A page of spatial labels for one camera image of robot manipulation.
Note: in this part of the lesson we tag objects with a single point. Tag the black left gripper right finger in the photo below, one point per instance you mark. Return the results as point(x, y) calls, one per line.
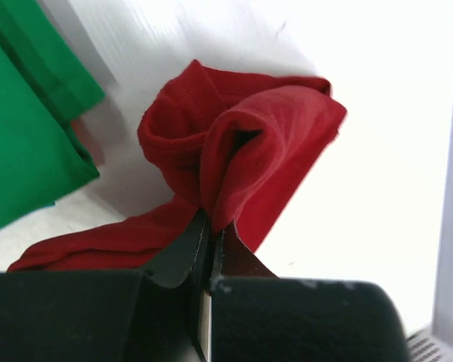
point(232, 258)

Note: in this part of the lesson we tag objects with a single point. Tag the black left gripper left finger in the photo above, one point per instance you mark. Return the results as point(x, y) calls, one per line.
point(184, 259)

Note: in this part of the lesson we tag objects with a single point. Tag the red t shirt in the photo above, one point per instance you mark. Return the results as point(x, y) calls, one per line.
point(236, 145)

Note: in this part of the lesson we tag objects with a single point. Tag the green folded t shirt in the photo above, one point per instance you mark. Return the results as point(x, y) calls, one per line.
point(43, 88)

